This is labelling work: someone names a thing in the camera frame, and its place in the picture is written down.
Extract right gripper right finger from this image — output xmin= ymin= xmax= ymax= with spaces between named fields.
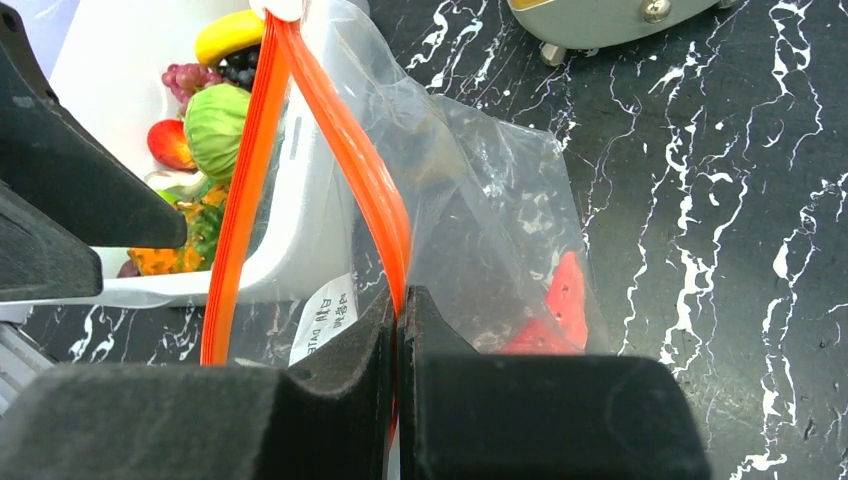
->
xmin=397 ymin=287 xmax=712 ymax=479

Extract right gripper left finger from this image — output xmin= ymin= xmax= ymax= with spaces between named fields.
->
xmin=1 ymin=292 xmax=392 ymax=479

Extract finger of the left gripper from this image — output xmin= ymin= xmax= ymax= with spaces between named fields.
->
xmin=1 ymin=4 xmax=187 ymax=302

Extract toy watermelon slice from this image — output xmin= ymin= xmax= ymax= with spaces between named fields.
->
xmin=500 ymin=251 xmax=589 ymax=355

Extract green toy cabbage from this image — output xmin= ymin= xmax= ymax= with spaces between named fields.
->
xmin=184 ymin=83 xmax=251 ymax=183

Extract clear zip top bag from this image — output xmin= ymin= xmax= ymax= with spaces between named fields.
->
xmin=199 ymin=0 xmax=611 ymax=369

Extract toy pineapple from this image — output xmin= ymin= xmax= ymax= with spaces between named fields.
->
xmin=120 ymin=182 xmax=229 ymax=276

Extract purple toy grapes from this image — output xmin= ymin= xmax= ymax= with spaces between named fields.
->
xmin=161 ymin=63 xmax=224 ymax=117

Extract yellow toy banana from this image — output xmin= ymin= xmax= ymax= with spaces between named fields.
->
xmin=194 ymin=10 xmax=265 ymax=67

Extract dark toy grapes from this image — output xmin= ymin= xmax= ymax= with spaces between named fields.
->
xmin=217 ymin=44 xmax=261 ymax=92

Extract round mini drawer cabinet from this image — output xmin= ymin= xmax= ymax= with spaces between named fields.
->
xmin=508 ymin=0 xmax=737 ymax=67

